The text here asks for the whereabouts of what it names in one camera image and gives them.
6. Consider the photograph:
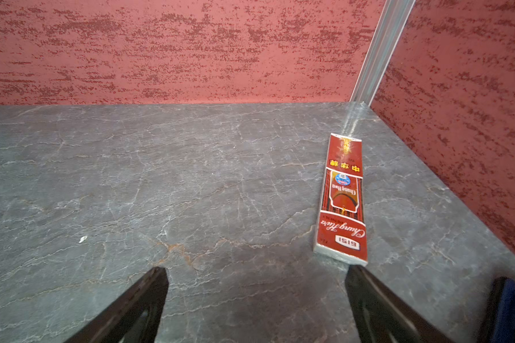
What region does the red pencil box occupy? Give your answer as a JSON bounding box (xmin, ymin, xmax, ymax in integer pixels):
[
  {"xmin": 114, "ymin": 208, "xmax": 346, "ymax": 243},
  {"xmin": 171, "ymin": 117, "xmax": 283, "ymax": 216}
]
[{"xmin": 313, "ymin": 134, "xmax": 369, "ymax": 266}]

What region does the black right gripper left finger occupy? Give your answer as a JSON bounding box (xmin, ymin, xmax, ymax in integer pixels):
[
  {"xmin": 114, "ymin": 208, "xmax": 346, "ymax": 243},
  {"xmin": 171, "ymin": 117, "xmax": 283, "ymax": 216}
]
[{"xmin": 67, "ymin": 267, "xmax": 169, "ymax": 342}]

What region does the blue stapler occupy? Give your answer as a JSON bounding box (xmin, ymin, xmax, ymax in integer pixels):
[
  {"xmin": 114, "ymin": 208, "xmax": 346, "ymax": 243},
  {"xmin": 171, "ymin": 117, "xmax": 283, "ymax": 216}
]
[{"xmin": 477, "ymin": 277, "xmax": 515, "ymax": 342}]

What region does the aluminium right corner post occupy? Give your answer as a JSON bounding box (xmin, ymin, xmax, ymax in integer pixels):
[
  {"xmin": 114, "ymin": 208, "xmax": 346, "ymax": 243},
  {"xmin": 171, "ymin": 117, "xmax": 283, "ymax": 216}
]
[{"xmin": 350, "ymin": 0, "xmax": 416, "ymax": 106}]

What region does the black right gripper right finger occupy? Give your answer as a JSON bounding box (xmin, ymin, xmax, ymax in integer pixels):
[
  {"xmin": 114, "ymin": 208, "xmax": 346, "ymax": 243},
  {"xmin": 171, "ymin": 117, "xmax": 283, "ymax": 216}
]
[{"xmin": 345, "ymin": 265, "xmax": 452, "ymax": 342}]

